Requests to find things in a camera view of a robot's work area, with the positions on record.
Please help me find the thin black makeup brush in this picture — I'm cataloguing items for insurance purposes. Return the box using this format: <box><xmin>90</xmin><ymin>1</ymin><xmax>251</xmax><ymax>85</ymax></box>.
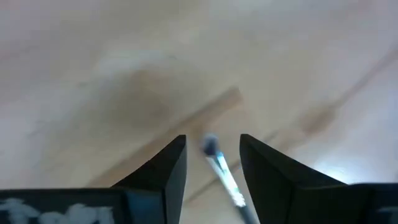
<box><xmin>200</xmin><ymin>133</ymin><xmax>261</xmax><ymax>224</ymax></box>

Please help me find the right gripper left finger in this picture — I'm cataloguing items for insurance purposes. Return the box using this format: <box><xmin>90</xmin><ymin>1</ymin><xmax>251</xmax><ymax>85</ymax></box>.
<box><xmin>0</xmin><ymin>134</ymin><xmax>188</xmax><ymax>224</ymax></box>

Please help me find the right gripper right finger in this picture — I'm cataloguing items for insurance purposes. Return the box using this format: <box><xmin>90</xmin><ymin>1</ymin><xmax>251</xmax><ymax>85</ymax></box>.
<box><xmin>239</xmin><ymin>133</ymin><xmax>398</xmax><ymax>224</ymax></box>

